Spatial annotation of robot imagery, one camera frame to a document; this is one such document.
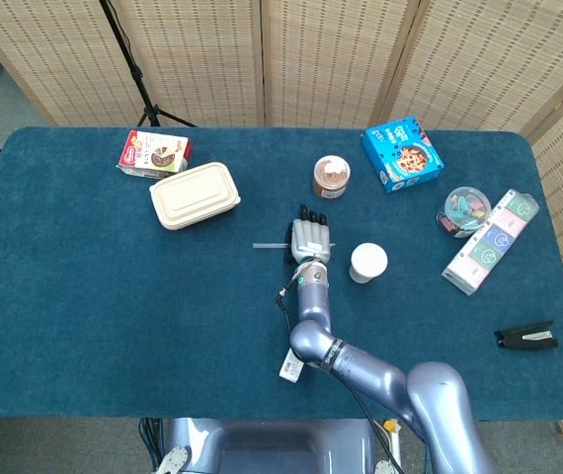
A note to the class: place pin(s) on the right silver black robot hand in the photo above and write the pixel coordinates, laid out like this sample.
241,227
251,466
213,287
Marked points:
311,237

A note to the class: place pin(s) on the clear plastic straw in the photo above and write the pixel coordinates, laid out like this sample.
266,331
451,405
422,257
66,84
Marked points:
269,245

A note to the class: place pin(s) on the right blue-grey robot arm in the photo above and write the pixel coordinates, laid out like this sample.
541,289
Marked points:
360,365

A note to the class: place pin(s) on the white paper cup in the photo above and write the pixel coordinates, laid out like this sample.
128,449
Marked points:
368,260

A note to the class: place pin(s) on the brown jar with clear lid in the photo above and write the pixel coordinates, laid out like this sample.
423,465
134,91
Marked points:
331,175

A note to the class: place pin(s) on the blue cookie box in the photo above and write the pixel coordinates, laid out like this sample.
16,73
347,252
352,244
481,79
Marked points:
402,154

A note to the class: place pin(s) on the beige lidded lunch box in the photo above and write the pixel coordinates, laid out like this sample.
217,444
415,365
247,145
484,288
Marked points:
193,193

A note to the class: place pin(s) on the small white cardboard box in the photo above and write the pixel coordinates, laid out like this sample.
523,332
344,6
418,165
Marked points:
289,370

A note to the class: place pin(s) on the clear jar of binder clips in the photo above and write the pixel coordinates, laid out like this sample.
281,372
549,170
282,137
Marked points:
463,210

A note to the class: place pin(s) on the red white snack box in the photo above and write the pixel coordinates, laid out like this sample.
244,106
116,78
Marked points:
153,154

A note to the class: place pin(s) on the bamboo folding screen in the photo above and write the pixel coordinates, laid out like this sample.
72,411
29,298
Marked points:
336,54

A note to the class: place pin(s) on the blue table mat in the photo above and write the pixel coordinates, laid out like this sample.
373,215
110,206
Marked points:
113,316

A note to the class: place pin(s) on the blue-grey robot torso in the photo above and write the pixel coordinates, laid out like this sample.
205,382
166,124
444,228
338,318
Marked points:
271,447

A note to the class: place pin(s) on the black stapler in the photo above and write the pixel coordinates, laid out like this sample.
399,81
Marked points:
526,337

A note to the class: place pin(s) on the black tripod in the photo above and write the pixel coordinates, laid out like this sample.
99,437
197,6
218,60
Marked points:
136,69

